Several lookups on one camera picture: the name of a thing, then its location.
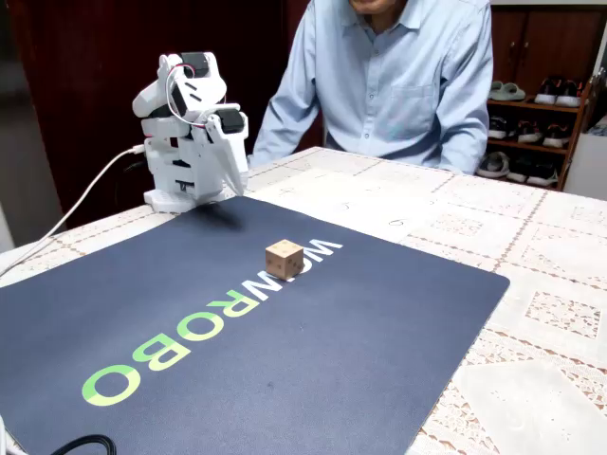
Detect dark wooden cabinet with knobs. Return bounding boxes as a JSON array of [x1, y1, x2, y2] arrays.
[[490, 6, 607, 96]]

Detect dark red wooden door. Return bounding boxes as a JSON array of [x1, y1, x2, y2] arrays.
[[8, 0, 312, 229]]

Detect dark blue WOWROBO mat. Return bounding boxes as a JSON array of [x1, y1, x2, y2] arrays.
[[0, 194, 511, 455]]

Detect person left forearm blue sleeve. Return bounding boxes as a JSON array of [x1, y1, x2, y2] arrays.
[[435, 89, 492, 175]]

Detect white USB cable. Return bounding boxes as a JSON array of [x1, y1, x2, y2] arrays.
[[0, 144, 146, 279]]

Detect white lace tablecloth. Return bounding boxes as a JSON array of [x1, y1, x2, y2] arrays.
[[0, 146, 607, 455]]

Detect white storage bin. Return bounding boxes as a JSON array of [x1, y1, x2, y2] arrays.
[[562, 131, 607, 203]]

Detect person right forearm blue sleeve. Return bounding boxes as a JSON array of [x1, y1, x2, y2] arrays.
[[248, 89, 326, 170]]

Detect person torso light blue shirt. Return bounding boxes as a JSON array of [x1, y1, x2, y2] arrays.
[[303, 0, 475, 167]]

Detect black sneaker white sole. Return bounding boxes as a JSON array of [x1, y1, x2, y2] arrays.
[[542, 123, 571, 150], [516, 119, 544, 145], [534, 77, 563, 105], [487, 115, 511, 140], [506, 155, 533, 184], [555, 80, 584, 108], [526, 162, 561, 188]]

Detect wooden dice cube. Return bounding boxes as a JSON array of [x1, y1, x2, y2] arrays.
[[265, 239, 305, 282]]

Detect wooden shoe rack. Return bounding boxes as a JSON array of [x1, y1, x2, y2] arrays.
[[485, 78, 595, 191]]

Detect grey strap sandal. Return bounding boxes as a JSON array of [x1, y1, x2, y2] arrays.
[[475, 152, 511, 179]]

